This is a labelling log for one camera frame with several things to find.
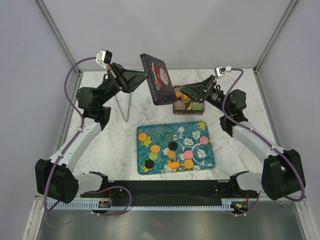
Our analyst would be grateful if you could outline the black sandwich cookie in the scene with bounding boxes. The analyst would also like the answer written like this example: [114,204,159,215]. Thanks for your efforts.
[144,159,155,170]
[168,141,178,151]

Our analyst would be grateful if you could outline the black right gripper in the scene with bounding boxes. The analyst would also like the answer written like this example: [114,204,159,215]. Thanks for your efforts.
[180,75,230,115]

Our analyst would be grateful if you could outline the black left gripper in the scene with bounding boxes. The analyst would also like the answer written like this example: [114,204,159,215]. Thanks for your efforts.
[97,62,150,107]

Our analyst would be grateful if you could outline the pink sandwich cookie upper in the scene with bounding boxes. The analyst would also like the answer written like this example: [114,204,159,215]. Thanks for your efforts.
[199,136,210,145]

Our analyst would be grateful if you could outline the plain orange cookie middle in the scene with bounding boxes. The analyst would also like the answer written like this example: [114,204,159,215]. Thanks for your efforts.
[167,150,177,159]

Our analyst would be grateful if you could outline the square cookie tin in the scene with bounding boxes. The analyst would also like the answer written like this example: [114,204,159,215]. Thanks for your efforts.
[172,85,205,116]

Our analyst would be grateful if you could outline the pink sandwich cookie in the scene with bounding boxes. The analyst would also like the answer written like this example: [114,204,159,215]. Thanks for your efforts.
[184,150,194,159]
[199,136,210,145]

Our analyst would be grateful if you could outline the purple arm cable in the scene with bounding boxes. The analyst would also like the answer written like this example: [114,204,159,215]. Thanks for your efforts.
[43,56,101,212]
[221,68,307,202]

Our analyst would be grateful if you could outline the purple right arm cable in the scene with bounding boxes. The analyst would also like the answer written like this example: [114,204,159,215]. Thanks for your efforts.
[221,68,307,202]

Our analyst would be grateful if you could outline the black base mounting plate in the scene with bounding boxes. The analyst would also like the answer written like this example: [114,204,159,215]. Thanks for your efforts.
[80,179,260,207]

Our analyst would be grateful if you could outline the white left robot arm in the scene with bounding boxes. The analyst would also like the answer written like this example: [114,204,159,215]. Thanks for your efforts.
[35,63,149,204]

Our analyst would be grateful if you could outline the orange cookie in tin left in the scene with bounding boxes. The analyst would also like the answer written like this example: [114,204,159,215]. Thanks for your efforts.
[175,91,182,98]

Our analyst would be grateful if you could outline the silver metal tongs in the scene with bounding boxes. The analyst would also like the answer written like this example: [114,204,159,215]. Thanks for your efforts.
[114,93,133,123]

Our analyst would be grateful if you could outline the dotted orange biscuit centre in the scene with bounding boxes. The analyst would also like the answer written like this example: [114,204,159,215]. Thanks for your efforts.
[150,144,161,154]

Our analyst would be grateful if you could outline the dotted orange sandwich biscuit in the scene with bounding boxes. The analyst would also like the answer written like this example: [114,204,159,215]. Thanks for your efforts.
[183,159,194,169]

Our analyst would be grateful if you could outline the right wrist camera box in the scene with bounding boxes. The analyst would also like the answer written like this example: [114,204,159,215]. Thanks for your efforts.
[214,66,226,79]

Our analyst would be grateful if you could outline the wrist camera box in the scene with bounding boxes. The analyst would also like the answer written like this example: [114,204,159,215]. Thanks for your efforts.
[214,66,226,79]
[96,49,113,64]

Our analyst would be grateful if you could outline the slotted white cable duct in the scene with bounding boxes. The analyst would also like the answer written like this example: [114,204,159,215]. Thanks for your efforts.
[47,199,244,211]

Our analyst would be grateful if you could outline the black sandwich cookie upper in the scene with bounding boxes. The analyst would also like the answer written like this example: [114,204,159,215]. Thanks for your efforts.
[168,141,178,151]

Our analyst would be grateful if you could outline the green sandwich cookie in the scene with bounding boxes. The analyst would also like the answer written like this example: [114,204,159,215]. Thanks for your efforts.
[148,152,158,161]
[194,105,202,111]

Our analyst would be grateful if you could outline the teal floral serving tray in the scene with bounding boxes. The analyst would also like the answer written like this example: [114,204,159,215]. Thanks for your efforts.
[136,120,216,176]

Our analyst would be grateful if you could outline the pink sandwich cookie lower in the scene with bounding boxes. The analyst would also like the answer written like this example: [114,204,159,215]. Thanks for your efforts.
[184,150,194,159]

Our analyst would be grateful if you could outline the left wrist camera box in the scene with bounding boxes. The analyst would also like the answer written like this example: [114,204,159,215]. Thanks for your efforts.
[96,49,113,64]

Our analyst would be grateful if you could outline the black sandwich cookie lower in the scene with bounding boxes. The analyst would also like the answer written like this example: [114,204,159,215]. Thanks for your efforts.
[144,159,155,170]

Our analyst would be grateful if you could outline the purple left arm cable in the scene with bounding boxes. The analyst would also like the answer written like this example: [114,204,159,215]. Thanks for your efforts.
[43,56,101,212]

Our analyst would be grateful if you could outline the dotted orange biscuit far left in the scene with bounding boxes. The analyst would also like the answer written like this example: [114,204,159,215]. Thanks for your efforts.
[138,132,148,142]

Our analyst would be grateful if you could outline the gold tin lid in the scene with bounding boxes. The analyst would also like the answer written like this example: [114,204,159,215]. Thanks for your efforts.
[140,53,177,106]

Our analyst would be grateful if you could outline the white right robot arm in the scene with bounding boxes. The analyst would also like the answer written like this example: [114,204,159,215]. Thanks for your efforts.
[179,75,306,202]

